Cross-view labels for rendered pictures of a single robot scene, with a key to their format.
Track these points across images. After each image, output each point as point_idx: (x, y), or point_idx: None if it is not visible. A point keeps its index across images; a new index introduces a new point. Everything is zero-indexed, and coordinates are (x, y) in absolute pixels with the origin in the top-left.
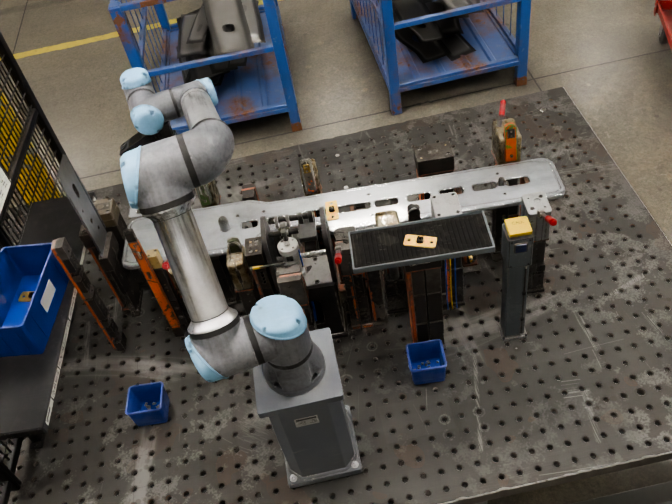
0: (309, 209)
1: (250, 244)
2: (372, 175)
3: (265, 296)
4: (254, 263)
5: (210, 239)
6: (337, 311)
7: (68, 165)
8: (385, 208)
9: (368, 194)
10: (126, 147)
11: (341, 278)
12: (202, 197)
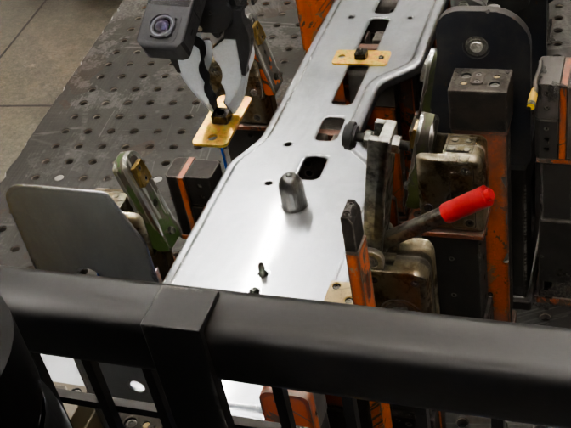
0: (334, 84)
1: (473, 81)
2: (159, 143)
3: (508, 206)
4: (510, 107)
5: (314, 231)
6: (539, 174)
7: (34, 223)
8: (404, 3)
9: (203, 154)
10: (178, 14)
11: (404, 206)
12: (164, 225)
